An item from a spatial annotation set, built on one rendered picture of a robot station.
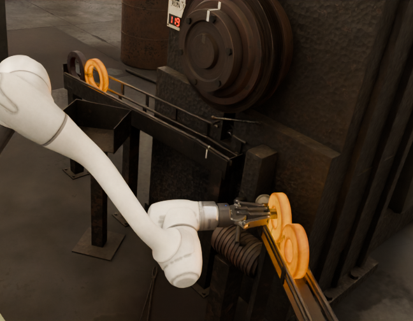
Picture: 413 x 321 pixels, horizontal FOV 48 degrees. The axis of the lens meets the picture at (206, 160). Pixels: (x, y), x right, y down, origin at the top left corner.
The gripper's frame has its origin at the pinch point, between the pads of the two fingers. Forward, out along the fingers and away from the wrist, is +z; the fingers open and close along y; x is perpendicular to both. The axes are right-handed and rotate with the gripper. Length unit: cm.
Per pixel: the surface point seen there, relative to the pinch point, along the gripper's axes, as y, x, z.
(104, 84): -115, -3, -59
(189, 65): -48, 31, -25
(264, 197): -15.2, -4.7, -0.3
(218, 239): -16.0, -23.6, -15.0
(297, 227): 14.3, 5.9, 0.3
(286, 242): 12.3, -1.6, -1.1
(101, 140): -70, -11, -59
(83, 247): -68, -70, -71
